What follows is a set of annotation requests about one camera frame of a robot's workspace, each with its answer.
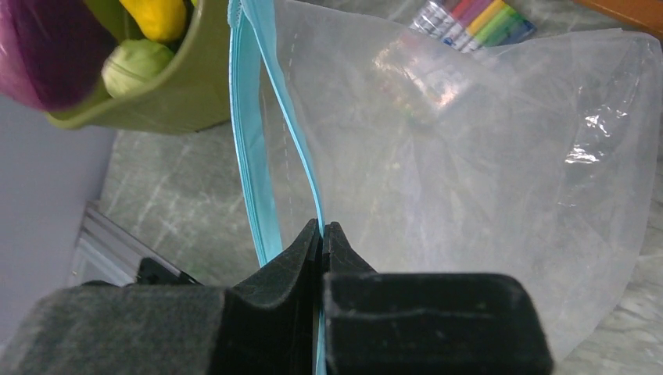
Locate clear zip bag blue zipper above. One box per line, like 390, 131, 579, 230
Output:
228, 1, 662, 374

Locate olive green plastic basket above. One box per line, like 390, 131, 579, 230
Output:
45, 1, 230, 134

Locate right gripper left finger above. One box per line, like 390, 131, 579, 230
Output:
1, 220, 320, 374

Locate yellow pear toy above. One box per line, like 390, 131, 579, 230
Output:
120, 0, 188, 43

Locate pack of coloured markers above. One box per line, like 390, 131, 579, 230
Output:
409, 0, 536, 53

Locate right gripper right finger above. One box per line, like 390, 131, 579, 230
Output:
321, 222, 554, 374

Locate orange wooden shelf rack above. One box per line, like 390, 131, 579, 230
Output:
575, 0, 662, 39

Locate purple onion toy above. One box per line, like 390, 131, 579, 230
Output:
1, 1, 116, 112

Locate pale green cabbage toy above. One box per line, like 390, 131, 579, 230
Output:
101, 39, 175, 98

